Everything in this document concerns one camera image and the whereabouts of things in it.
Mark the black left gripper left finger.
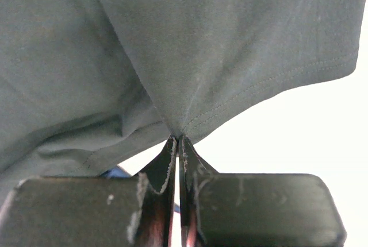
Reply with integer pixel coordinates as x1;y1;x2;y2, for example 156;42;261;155
1;137;177;246

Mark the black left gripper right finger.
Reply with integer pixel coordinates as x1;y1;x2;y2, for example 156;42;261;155
178;137;347;246

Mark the black floral print t-shirt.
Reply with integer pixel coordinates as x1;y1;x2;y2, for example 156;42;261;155
1;0;366;200

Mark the folded dark navy t-shirt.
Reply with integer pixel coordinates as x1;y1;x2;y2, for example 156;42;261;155
100;165;132;179

